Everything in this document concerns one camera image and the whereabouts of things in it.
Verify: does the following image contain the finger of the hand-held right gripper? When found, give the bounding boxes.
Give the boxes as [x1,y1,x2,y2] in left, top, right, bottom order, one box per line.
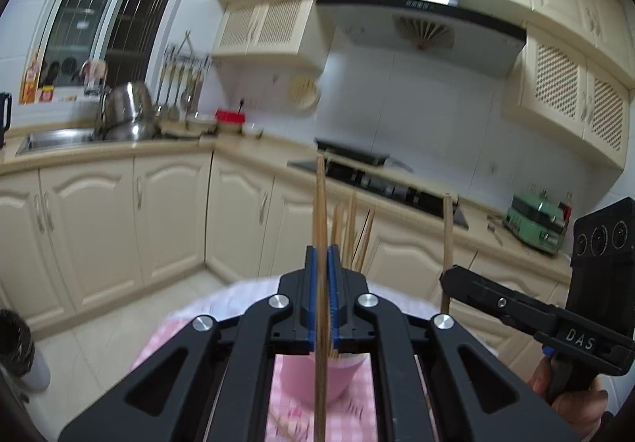
[439,265,559,334]

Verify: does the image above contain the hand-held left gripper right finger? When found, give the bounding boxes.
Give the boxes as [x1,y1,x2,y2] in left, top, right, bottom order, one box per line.
[327,245,559,442]

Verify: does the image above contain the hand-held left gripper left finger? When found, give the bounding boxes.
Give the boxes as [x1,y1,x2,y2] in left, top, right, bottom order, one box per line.
[58,246,318,442]

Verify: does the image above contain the slim wooden chopstick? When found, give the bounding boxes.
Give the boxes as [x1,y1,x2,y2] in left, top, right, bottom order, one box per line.
[314,155,323,442]

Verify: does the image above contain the pink cup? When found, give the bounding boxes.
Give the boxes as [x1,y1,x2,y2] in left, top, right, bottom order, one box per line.
[272,352,370,406]

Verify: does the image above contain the thick wooden stick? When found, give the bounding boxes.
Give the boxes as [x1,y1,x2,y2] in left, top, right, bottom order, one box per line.
[440,193,456,315]

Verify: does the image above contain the person's right hand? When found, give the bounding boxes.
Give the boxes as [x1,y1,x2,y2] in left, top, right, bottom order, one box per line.
[527,357,616,425]

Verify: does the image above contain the bundle of chopsticks in cup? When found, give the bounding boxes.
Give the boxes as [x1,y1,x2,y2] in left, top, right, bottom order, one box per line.
[330,193,377,275]

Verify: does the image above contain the green countertop appliance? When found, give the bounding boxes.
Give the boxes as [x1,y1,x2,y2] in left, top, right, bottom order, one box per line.
[503,193,570,258]

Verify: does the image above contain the pink checked tablecloth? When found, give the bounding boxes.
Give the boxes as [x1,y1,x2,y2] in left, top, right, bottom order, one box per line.
[131,275,503,442]

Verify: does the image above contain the black gas stove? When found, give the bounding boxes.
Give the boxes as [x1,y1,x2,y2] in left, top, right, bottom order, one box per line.
[288,158,470,231]

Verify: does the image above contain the pile of loose chopsticks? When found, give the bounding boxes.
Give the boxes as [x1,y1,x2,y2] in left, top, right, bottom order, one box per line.
[268,409,312,442]

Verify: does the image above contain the stack of plates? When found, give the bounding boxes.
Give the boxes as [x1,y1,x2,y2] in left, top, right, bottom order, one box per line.
[185,113,218,131]

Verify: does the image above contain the cream base cabinets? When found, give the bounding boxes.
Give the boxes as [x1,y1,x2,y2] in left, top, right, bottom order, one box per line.
[0,127,576,373]

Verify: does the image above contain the steel wok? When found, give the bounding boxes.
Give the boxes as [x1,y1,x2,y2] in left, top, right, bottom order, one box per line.
[101,119,163,142]

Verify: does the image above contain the steel stock pot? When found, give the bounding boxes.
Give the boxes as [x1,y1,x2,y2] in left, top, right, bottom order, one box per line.
[101,81,158,126]

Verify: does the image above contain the grey range hood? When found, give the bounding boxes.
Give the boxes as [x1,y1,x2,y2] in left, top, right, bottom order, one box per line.
[315,0,527,79]

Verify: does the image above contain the trash bin with black bag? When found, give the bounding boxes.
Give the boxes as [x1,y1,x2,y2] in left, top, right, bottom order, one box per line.
[0,307,51,392]

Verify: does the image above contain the steel sink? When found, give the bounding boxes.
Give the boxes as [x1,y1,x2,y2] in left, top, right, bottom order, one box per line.
[15,128,101,156]

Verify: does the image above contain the pink cloth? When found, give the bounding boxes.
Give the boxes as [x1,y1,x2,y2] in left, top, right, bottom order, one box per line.
[80,59,108,96]

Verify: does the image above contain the kitchen window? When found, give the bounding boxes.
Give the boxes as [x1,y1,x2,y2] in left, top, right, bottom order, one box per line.
[40,0,205,102]

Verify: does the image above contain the black kettle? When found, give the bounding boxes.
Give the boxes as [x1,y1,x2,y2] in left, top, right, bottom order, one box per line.
[0,92,13,148]

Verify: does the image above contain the orange packet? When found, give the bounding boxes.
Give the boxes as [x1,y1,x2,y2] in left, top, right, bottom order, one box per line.
[19,52,43,106]

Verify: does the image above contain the lattice door wall cabinet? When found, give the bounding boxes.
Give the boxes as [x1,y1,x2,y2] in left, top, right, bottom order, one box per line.
[500,24,634,171]
[212,0,329,59]

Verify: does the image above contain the wall utensil rack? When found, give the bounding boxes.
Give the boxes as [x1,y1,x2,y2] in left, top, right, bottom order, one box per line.
[163,29,212,72]

